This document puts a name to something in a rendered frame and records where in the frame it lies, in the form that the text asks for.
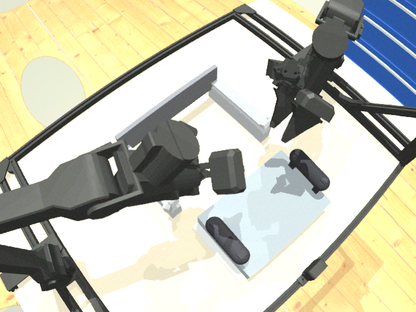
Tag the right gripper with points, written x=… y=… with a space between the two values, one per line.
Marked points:
x=309 y=103

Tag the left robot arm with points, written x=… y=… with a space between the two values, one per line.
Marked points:
x=86 y=188

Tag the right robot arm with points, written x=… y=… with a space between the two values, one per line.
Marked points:
x=329 y=41

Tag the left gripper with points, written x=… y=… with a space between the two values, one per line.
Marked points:
x=226 y=173

